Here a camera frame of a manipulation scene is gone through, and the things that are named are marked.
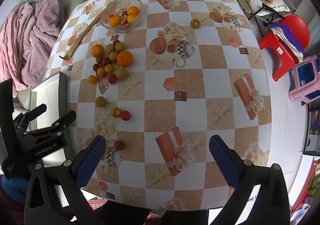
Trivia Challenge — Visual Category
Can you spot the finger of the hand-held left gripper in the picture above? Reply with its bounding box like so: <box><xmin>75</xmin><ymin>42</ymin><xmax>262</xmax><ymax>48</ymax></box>
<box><xmin>22</xmin><ymin>110</ymin><xmax>77</xmax><ymax>141</ymax></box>
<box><xmin>14</xmin><ymin>103</ymin><xmax>48</xmax><ymax>128</ymax></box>

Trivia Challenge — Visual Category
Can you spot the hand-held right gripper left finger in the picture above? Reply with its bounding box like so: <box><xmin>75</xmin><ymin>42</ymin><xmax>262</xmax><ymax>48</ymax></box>
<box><xmin>24</xmin><ymin>135</ymin><xmax>108</xmax><ymax>225</ymax></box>

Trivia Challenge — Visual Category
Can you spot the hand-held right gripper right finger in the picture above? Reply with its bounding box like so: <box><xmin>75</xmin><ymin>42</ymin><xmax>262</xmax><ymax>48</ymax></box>
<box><xmin>209</xmin><ymin>135</ymin><xmax>292</xmax><ymax>225</ymax></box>

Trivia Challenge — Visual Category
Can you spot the white rectangular tray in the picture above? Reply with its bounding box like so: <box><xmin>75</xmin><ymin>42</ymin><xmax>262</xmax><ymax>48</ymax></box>
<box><xmin>29</xmin><ymin>71</ymin><xmax>70</xmax><ymax>132</ymax></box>

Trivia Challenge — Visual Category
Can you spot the person's left forearm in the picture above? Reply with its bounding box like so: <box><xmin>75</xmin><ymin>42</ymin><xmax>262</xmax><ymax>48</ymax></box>
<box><xmin>0</xmin><ymin>174</ymin><xmax>32</xmax><ymax>203</ymax></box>

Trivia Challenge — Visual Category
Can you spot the pink fleece blanket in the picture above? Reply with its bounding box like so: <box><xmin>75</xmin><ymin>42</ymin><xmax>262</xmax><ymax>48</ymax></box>
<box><xmin>0</xmin><ymin>0</ymin><xmax>69</xmax><ymax>91</ymax></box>

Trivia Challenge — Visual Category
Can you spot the checkered printed tablecloth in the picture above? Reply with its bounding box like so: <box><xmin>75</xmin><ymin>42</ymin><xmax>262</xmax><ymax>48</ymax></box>
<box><xmin>45</xmin><ymin>0</ymin><xmax>273</xmax><ymax>212</ymax></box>

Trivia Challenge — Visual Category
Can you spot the large orange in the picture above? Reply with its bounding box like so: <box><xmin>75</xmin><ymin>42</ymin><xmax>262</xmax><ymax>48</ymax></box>
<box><xmin>116</xmin><ymin>50</ymin><xmax>134</xmax><ymax>68</ymax></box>

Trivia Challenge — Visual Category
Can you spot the red printed cloth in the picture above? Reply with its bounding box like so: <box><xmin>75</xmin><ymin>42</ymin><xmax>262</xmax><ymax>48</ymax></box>
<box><xmin>290</xmin><ymin>157</ymin><xmax>320</xmax><ymax>215</ymax></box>

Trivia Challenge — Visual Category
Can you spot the dark cabinet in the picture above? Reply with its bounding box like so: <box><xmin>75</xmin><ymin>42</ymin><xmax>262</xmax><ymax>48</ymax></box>
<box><xmin>302</xmin><ymin>107</ymin><xmax>320</xmax><ymax>156</ymax></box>

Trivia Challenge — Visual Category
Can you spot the pink plastic stool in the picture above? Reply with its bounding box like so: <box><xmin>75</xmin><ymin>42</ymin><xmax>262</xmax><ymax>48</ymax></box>
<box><xmin>289</xmin><ymin>56</ymin><xmax>320</xmax><ymax>105</ymax></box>

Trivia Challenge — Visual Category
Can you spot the red plastic stool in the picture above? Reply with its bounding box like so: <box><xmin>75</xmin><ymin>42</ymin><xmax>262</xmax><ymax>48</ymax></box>
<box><xmin>258</xmin><ymin>14</ymin><xmax>311</xmax><ymax>82</ymax></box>

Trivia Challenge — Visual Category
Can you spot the clear glass bowl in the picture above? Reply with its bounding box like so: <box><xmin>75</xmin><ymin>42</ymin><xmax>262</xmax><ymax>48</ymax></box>
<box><xmin>100</xmin><ymin>0</ymin><xmax>144</xmax><ymax>33</ymax></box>

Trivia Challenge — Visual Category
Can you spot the purple and white cloth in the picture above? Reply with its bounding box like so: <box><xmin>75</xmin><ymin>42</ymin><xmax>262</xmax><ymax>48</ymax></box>
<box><xmin>269</xmin><ymin>22</ymin><xmax>305</xmax><ymax>63</ymax></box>

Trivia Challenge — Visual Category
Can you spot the black folding chair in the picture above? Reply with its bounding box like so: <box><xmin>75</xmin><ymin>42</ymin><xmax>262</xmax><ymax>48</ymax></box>
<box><xmin>234</xmin><ymin>0</ymin><xmax>298</xmax><ymax>32</ymax></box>

